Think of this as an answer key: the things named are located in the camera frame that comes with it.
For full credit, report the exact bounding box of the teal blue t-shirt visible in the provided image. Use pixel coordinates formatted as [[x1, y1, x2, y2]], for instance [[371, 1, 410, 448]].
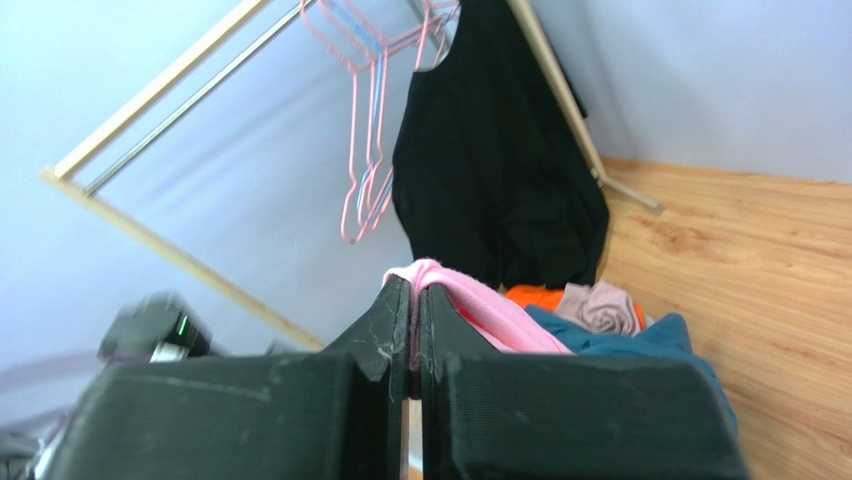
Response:
[[525, 305, 739, 434]]

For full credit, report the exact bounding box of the pink t-shirt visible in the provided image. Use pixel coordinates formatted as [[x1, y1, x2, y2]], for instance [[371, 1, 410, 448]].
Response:
[[383, 259, 573, 355]]

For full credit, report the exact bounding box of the wooden clothes rack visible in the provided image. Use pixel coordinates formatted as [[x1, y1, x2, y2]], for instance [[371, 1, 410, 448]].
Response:
[[39, 0, 664, 353]]

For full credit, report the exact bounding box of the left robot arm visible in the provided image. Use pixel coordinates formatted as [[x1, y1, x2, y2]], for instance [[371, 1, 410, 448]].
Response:
[[1, 293, 215, 479]]

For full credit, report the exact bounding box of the black hanging t-shirt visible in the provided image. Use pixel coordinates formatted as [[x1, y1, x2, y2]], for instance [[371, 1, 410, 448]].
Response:
[[392, 1, 609, 289]]

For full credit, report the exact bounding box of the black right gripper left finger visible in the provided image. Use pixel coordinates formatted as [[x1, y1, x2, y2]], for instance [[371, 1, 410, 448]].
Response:
[[39, 277, 410, 479]]

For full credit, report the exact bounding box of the beige pink garment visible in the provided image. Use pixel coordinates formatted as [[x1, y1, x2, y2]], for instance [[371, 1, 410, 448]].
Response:
[[554, 281, 647, 336]]

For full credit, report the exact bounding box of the orange garment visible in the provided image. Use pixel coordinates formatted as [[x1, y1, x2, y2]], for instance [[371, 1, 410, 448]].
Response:
[[505, 285, 653, 331]]

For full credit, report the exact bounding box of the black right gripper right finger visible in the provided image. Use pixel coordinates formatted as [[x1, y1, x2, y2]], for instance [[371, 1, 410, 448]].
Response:
[[419, 285, 750, 479]]

